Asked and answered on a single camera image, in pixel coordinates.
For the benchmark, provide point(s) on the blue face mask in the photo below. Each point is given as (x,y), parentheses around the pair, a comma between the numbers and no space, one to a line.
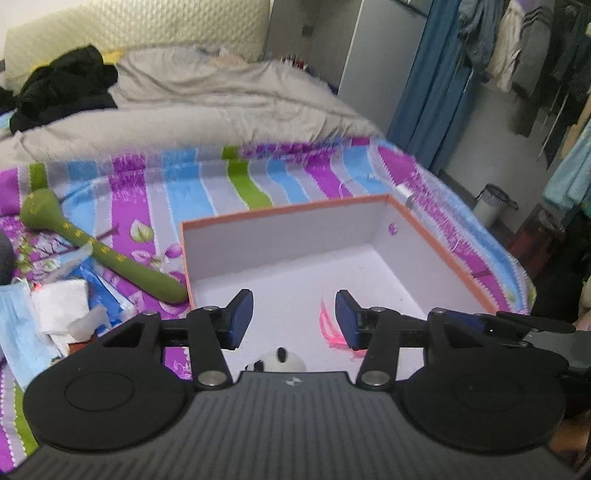
(18,337)

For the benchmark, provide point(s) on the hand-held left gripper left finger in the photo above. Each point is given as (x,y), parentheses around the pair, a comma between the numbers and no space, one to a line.
(242,319)

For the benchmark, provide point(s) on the cream padded headboard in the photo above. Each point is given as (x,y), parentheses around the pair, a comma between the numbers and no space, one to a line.
(161,23)

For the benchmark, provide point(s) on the blue plastic bag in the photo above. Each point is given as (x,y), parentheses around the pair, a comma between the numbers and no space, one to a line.
(110,295)

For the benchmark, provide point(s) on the grey wardrobe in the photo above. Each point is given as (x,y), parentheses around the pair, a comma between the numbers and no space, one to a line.
(378,55)

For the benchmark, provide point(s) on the yellow pillow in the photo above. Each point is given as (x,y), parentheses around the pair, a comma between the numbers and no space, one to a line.
(113,55)

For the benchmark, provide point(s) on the blue curtain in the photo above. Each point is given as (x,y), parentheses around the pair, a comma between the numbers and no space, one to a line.
(429,92)

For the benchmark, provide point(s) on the white charger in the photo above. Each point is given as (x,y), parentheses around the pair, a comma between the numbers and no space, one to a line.
(406,196)

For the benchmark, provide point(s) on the striped floral bed sheet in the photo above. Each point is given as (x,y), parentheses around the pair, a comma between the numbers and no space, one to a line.
(286,175)

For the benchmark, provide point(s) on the row of small bottles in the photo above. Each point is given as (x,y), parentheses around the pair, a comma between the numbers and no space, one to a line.
(295,62)

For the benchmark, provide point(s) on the white tissue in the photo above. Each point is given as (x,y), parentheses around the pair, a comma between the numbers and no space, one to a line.
(60,302)

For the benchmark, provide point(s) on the green massage stick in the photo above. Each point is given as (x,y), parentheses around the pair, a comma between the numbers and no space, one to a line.
(106,254)

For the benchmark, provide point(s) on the orange-edged cardboard box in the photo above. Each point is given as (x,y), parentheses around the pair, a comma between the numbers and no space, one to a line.
(300,258)

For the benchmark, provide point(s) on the pink feather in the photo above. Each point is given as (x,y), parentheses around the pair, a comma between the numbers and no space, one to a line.
(330,330)

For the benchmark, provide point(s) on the red stool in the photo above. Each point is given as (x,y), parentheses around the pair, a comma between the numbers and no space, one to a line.
(535,240)

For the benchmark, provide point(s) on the grey quilt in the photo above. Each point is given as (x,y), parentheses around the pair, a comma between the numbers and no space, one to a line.
(207,101)

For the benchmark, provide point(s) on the person's right forearm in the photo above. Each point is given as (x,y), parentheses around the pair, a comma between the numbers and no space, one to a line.
(572,443)

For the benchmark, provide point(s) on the row of hanging clothes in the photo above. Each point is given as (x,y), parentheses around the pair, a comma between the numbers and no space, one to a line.
(531,55)

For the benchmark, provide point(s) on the black clothing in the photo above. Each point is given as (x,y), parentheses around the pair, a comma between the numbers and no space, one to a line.
(60,87)

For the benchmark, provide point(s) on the red foil wrapper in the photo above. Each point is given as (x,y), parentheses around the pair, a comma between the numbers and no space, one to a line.
(37,289)

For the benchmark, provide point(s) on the white trash bin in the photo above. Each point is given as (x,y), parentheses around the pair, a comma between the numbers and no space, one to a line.
(491,207)

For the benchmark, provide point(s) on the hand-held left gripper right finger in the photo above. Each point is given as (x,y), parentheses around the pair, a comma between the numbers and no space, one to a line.
(346,323)

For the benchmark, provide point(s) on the panda plush toy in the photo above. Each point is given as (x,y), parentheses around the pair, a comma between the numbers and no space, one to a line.
(281,362)

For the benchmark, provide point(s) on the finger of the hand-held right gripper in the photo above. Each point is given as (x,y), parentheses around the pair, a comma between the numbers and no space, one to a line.
(461,320)
(505,337)

